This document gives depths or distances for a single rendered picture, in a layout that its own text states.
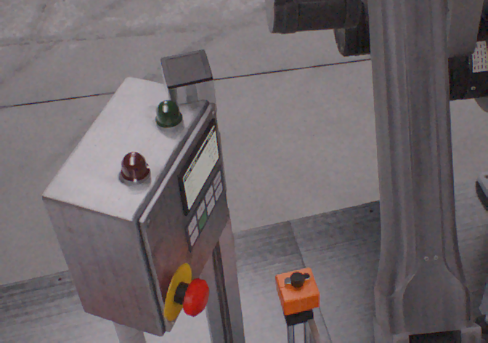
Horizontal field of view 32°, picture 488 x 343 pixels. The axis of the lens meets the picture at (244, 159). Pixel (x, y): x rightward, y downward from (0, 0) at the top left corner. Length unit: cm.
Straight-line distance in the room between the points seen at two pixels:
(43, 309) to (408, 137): 99
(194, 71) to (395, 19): 26
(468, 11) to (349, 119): 166
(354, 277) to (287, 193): 124
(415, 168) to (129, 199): 26
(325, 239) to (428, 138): 91
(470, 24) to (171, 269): 66
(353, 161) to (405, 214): 216
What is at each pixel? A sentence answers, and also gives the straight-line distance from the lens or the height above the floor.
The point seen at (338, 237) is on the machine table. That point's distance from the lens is 151.
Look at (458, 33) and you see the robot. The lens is 130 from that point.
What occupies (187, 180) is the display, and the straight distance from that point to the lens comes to 78.
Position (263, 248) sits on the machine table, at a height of 83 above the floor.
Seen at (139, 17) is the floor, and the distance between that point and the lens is 343.
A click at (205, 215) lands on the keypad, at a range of 86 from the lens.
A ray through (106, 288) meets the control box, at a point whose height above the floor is 135.
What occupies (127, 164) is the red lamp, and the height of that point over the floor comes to 150.
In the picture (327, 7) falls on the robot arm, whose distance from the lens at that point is 98.
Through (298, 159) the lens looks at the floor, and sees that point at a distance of 277.
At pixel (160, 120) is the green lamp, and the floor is 149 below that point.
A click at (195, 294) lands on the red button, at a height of 134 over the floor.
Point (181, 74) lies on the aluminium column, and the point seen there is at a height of 150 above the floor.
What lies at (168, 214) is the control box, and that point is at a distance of 77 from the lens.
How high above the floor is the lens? 202
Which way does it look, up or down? 47 degrees down
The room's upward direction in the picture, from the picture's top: 5 degrees counter-clockwise
